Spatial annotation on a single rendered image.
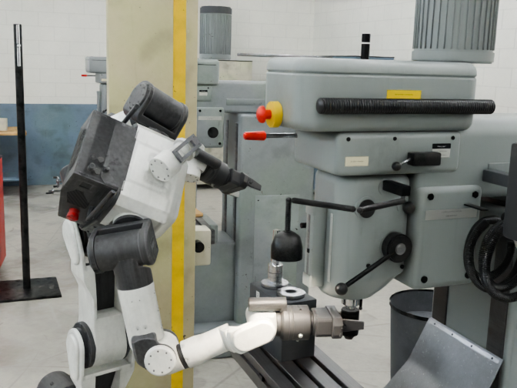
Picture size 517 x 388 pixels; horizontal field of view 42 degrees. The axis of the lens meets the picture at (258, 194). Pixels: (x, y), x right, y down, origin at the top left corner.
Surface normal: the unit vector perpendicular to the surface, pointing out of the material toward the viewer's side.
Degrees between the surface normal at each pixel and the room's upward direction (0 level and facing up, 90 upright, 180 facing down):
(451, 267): 90
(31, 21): 90
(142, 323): 88
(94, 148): 56
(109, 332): 80
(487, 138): 90
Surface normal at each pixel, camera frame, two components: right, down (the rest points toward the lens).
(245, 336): 0.11, 0.25
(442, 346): -0.83, -0.39
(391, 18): -0.93, 0.04
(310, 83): -0.31, 0.17
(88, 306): -0.79, 0.10
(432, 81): 0.36, 0.18
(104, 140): 0.53, -0.40
